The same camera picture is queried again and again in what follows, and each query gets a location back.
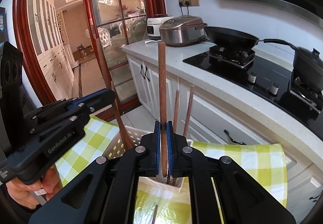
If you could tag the dark refrigerator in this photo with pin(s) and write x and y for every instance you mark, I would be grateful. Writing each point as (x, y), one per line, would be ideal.
(2, 19)

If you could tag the glass sliding door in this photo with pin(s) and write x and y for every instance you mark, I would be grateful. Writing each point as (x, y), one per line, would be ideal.
(126, 11)

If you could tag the white speckled kitchen countertop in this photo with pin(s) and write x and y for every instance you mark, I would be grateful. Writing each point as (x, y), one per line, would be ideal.
(176, 58)

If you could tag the black glass gas stove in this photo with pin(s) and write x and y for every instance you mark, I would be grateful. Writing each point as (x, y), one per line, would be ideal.
(265, 75)

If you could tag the red wooden door frame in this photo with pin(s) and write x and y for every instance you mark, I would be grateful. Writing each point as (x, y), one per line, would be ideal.
(25, 37)

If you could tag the cardboard boxes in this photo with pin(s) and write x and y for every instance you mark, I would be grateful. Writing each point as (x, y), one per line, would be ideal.
(84, 51)

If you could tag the gold wall outlet with plugs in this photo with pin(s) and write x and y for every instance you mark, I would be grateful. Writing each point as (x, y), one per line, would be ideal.
(189, 1)

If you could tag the yellow checkered tablecloth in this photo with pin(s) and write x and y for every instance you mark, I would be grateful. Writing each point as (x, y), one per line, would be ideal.
(239, 160)

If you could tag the white pressure cooker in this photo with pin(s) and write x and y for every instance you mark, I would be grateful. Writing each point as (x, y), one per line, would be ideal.
(154, 28)

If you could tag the white ornate chair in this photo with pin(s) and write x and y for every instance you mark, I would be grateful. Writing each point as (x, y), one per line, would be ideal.
(103, 35)

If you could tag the white hallway cabinet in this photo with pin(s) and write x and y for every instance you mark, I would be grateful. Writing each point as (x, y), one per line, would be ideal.
(48, 49)

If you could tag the white lower kitchen cabinets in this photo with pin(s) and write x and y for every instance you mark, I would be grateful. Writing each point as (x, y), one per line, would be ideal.
(136, 87)

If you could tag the silver rice cooker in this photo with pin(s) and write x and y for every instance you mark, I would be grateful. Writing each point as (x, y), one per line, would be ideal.
(181, 30)

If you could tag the white perforated utensil basket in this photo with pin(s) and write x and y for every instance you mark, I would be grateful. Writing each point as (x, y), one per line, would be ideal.
(114, 149)

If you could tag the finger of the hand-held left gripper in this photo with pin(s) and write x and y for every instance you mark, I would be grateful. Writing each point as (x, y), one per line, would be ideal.
(85, 97)
(101, 102)

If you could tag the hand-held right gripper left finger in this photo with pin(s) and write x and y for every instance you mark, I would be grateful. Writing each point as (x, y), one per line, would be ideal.
(158, 148)

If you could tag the black lidded pot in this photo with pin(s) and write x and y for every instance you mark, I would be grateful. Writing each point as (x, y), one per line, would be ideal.
(309, 64)

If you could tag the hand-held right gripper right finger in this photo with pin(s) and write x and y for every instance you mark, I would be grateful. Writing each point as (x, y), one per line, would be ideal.
(169, 148)

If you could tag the person's left hand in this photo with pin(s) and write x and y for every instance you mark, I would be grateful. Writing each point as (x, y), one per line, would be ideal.
(25, 191)

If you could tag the person's left forearm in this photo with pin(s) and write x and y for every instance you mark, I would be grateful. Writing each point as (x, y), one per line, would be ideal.
(10, 207)

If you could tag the black frying pan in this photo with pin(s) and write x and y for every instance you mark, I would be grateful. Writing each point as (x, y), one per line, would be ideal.
(227, 35)

